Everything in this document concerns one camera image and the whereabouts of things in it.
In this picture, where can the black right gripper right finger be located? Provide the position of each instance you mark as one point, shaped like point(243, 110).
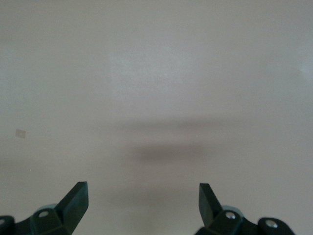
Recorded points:
point(210, 215)

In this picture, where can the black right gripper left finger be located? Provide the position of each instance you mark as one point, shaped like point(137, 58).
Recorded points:
point(71, 208)

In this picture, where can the small brown tape patch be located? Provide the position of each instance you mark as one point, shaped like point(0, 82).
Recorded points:
point(20, 133)

